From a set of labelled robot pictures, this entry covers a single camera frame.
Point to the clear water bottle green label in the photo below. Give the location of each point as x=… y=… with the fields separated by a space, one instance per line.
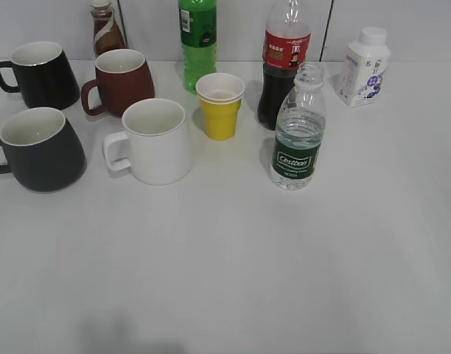
x=299 y=132

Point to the dark grey mug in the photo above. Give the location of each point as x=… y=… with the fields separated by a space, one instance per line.
x=42 y=150

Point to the white mug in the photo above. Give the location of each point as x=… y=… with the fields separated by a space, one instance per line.
x=157 y=135

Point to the dark red mug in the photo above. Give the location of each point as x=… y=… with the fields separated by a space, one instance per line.
x=123 y=78

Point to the black mug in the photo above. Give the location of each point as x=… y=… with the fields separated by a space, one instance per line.
x=41 y=73

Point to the yellow paper cup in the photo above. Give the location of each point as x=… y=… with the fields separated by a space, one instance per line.
x=220 y=96

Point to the cola bottle red label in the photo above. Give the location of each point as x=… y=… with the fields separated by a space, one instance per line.
x=287 y=37

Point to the green soda bottle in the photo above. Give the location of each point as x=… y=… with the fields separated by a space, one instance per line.
x=198 y=29

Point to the white milk carton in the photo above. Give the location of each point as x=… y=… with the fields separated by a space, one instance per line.
x=364 y=66

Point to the brown coffee drink bottle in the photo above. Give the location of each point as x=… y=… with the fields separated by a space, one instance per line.
x=107 y=34

